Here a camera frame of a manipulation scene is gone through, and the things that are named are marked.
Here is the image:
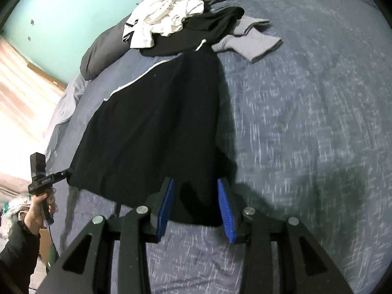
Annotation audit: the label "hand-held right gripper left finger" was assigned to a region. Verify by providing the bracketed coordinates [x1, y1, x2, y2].
[46, 177, 177, 294]

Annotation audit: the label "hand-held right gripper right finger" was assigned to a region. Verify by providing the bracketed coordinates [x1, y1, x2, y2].
[216, 178, 356, 294]

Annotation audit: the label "black sweater with white trim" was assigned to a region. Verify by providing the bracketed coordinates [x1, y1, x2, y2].
[69, 39, 238, 228]

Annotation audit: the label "person's left hand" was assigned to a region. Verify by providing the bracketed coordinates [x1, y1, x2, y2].
[19, 188, 59, 235]

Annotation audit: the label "white plastic bag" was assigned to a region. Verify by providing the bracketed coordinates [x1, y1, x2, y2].
[0, 197, 32, 240]

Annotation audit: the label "light grey blanket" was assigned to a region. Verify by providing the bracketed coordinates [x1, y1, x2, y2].
[42, 74, 90, 166]

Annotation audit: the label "cardboard box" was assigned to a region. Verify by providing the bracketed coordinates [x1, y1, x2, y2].
[36, 226, 55, 264]

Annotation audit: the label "pink curtain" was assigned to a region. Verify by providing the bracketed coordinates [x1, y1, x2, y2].
[0, 36, 67, 198]

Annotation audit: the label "bed with blue patterned sheet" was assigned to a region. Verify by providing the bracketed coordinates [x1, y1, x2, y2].
[40, 0, 392, 294]

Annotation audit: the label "dark grey long pillow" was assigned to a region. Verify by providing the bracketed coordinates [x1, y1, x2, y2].
[80, 0, 356, 81]

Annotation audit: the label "grey garment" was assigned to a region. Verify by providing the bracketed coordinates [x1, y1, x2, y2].
[211, 16, 283, 64]

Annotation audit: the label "black pants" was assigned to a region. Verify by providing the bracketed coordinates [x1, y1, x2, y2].
[139, 6, 245, 58]

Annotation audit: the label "white crumpled garment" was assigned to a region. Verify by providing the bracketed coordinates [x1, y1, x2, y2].
[122, 0, 205, 49]

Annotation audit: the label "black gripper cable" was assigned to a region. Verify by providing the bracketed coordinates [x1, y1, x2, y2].
[48, 223, 58, 253]

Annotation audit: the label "wooden window frame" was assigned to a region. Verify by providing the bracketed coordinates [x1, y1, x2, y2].
[25, 62, 68, 91]

